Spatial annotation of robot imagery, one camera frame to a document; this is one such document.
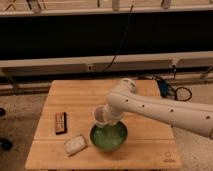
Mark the black chair wheel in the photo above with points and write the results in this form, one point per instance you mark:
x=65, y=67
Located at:
x=5, y=144

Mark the translucent white cup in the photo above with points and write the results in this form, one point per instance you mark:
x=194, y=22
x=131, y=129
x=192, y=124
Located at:
x=99, y=116

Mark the green ceramic bowl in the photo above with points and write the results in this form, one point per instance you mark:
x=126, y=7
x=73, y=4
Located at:
x=110, y=137

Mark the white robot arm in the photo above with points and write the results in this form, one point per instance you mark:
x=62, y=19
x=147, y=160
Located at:
x=193, y=117

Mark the brown chocolate bar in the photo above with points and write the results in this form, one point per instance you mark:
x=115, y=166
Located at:
x=60, y=123

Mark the white wall outlet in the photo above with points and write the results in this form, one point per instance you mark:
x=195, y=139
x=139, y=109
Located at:
x=90, y=68

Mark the wooden table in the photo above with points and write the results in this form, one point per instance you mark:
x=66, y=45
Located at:
x=149, y=145

